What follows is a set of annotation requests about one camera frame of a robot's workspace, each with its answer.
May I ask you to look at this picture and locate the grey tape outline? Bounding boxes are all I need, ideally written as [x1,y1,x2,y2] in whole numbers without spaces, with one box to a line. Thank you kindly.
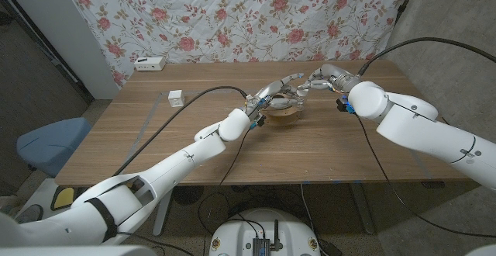
[115,85,433,183]

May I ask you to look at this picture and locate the floral backdrop cloth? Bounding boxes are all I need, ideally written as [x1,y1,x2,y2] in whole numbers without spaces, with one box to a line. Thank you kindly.
[61,0,414,88]

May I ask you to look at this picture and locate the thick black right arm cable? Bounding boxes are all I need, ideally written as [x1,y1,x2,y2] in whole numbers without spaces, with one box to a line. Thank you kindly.
[356,36,496,78]

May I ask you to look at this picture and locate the grey sneaker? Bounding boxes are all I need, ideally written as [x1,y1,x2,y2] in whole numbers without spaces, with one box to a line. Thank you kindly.
[14,204,44,225]

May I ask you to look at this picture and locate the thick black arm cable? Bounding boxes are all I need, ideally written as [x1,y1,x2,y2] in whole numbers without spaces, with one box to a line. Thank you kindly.
[112,85,249,178]
[356,36,496,78]

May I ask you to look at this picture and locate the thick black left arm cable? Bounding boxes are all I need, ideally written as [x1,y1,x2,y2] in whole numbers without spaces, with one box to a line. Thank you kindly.
[112,85,249,178]

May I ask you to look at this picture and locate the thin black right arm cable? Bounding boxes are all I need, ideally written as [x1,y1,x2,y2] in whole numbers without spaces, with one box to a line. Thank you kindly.
[354,112,496,239]

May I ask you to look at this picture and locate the white floor mat yellow shapes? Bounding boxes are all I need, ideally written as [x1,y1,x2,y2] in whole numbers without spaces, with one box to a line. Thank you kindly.
[26,178,88,218]

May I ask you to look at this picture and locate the black antenna box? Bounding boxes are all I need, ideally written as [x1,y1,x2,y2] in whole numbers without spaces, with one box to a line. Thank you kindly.
[252,220,284,256]

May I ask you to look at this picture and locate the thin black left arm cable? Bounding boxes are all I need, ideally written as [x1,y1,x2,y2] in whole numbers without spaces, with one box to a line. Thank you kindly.
[201,128,253,256]

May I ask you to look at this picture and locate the white power strip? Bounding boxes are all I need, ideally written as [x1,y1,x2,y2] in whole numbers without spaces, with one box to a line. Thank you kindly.
[133,56,167,72]

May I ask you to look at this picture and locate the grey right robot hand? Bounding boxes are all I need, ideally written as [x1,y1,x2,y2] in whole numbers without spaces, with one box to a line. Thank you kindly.
[297,63,361,96]

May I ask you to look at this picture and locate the white robot torso base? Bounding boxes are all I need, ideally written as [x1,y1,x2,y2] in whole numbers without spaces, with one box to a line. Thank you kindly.
[208,208,322,256]

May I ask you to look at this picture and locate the cardboard filament reel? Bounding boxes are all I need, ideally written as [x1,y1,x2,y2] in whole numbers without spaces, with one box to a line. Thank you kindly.
[257,87,304,127]

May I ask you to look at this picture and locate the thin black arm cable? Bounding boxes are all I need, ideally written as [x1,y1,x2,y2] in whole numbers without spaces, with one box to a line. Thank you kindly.
[201,128,253,256]
[354,112,496,239]

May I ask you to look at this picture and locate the small white cube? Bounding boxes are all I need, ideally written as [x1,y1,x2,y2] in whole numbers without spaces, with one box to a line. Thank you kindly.
[167,89,186,109]

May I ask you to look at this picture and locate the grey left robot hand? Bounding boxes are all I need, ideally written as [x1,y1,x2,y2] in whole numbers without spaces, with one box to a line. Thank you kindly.
[243,72,307,119]

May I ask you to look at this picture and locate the white table leg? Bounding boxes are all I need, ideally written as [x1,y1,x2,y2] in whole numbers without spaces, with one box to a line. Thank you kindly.
[152,192,174,237]

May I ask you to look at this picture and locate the blue stool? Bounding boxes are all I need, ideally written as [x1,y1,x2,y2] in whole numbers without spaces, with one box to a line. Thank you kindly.
[15,116,92,178]

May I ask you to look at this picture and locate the grey table leg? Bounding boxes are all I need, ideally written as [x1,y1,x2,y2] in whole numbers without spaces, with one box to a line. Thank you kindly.
[350,183,375,236]

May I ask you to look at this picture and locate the white wall panel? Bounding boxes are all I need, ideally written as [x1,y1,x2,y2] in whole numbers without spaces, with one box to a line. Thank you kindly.
[0,0,120,101]

